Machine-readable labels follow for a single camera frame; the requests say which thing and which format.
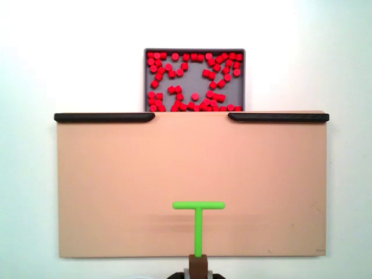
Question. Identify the brown pusher holder block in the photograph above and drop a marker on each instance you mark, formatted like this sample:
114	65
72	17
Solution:
198	266

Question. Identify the green T-shaped pusher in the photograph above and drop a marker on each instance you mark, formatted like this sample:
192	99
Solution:
198	229

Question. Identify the grey rectangular container tray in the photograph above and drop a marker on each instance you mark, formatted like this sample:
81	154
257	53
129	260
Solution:
191	82

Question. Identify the beige rectangular board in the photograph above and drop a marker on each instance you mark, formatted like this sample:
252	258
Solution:
122	189

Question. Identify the black edge rail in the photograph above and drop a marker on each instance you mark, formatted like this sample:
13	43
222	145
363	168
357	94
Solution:
101	117
279	117

